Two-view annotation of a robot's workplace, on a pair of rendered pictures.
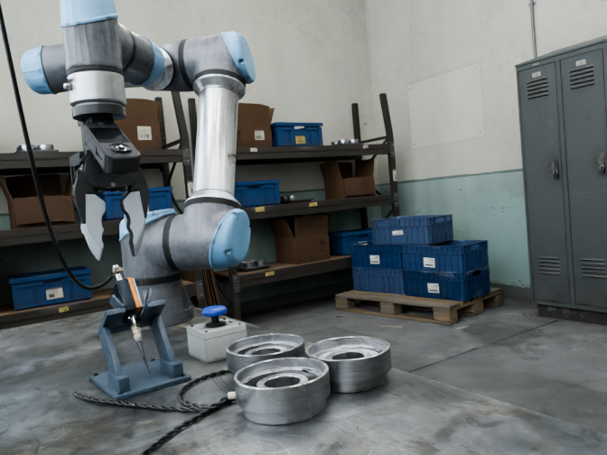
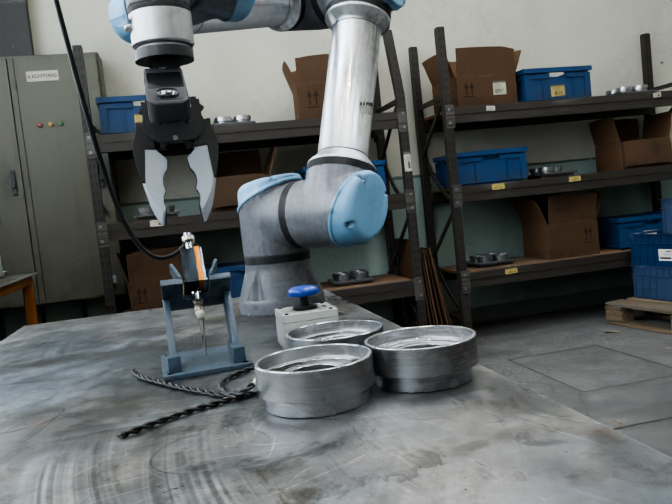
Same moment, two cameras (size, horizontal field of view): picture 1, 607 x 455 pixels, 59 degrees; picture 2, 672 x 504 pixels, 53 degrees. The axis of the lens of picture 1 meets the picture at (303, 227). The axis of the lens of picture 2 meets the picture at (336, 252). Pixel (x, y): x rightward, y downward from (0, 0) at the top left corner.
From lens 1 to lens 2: 0.21 m
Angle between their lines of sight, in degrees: 21
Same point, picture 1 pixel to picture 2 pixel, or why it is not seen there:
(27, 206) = (223, 186)
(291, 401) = (303, 390)
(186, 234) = (303, 202)
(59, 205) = not seen: hidden behind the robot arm
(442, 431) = (471, 443)
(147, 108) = not seen: hidden behind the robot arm
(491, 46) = not seen: outside the picture
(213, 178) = (339, 133)
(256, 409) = (266, 396)
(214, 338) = (295, 322)
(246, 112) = (481, 59)
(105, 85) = (162, 22)
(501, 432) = (547, 453)
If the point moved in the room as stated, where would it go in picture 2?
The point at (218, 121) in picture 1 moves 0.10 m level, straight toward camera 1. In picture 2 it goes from (348, 61) to (335, 49)
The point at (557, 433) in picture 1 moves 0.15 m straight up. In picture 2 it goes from (625, 463) to (606, 215)
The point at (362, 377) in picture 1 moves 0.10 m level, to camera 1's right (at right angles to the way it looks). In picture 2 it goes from (420, 374) to (540, 372)
